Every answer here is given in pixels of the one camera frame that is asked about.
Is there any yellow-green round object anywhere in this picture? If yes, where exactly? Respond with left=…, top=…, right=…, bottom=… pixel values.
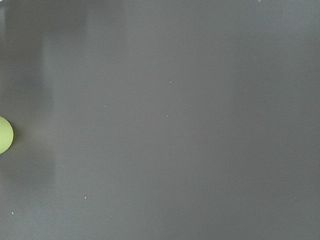
left=0, top=117, right=14, bottom=154

